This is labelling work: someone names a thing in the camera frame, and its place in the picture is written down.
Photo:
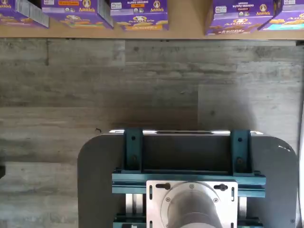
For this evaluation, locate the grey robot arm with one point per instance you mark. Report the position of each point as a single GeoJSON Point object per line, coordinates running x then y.
{"type": "Point", "coordinates": [190, 211]}

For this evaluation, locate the purple Annie's box orange label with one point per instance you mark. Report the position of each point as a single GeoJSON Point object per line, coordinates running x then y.
{"type": "Point", "coordinates": [142, 19]}

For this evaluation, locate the purple Annie's box red label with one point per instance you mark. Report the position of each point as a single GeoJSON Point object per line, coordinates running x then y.
{"type": "Point", "coordinates": [78, 14]}

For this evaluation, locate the purple Annie's chocolate grahams box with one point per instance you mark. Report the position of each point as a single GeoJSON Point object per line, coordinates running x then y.
{"type": "Point", "coordinates": [237, 21]}

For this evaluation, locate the purple Annie's box teal label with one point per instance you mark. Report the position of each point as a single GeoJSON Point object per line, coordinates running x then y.
{"type": "Point", "coordinates": [289, 19]}

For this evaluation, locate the purple Annie's snack box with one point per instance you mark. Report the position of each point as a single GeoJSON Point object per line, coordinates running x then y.
{"type": "Point", "coordinates": [14, 16]}

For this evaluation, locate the grey rounded base platform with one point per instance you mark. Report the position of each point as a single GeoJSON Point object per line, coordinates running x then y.
{"type": "Point", "coordinates": [95, 178]}

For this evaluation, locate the silver robot mounting plate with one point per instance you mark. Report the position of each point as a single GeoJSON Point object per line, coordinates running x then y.
{"type": "Point", "coordinates": [154, 204]}

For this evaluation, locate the black furniture piece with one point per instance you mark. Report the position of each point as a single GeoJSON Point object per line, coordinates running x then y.
{"type": "Point", "coordinates": [2, 171]}

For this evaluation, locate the teal metal mounting frame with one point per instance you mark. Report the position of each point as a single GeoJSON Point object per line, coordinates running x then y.
{"type": "Point", "coordinates": [133, 152]}

